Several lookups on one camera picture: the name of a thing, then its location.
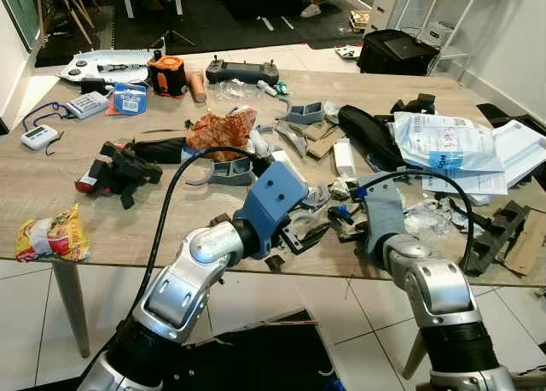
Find white small oblong box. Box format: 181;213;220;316
333;137;357;180

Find crumpled clear plastic wrapper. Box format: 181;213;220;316
403;199;457;242

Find brown cardboard scraps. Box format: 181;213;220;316
300;118;346;160

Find black fabric pouch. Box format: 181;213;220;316
337;105;409;172

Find grey curved claw part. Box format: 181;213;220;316
183;148;257;189

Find grey printed plastic part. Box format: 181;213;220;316
282;101;327;125

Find orange patterned crumpled bag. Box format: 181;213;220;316
185;106;258;163

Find white plastic mailer bag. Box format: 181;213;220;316
391;112;506;177

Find black plastic part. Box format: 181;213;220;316
391;92;438;117

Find black printed rack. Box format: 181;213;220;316
461;199;531;277

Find clear plastic bag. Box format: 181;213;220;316
209;78;274;104

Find grey table leg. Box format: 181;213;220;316
51;259;93;359
401;327;427;382

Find black fabric bundle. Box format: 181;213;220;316
132;137;193;163

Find dark grey remote controller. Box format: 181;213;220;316
206;58;281;86

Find white small controller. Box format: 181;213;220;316
334;45;363;61

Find tan cylinder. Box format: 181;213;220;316
188;69;208;104

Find black hard case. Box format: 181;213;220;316
357;28;442;76

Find brown cardboard piece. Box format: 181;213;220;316
503;207;546;277

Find white paper sheets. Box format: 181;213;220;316
422;120;546;206

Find small wooden box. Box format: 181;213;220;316
350;11;372;32

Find orange black round device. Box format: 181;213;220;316
147;55;189;99

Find blue white small box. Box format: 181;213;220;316
113;82;148;116

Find person leg white shoe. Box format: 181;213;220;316
299;0;329;19

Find white shelf unit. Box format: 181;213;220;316
369;0;513;80

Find black tripod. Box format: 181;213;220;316
149;0;195;50

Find white flat keypad device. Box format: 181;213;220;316
66;90;110;120

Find yellow red snack packet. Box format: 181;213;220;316
15;203;91;264

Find white drone body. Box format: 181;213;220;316
58;48;167;86

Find wooden leg chair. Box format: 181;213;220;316
26;0;103;46

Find green glass door panel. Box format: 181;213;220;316
0;0;44;50

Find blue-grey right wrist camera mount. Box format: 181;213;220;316
354;173;409;268

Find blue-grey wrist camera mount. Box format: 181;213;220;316
354;173;409;268
232;160;310;257

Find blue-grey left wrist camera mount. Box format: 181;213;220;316
232;160;310;257

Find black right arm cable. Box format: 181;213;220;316
363;169;477;268

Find white handheld device blue lanyard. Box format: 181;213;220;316
19;101;73;153

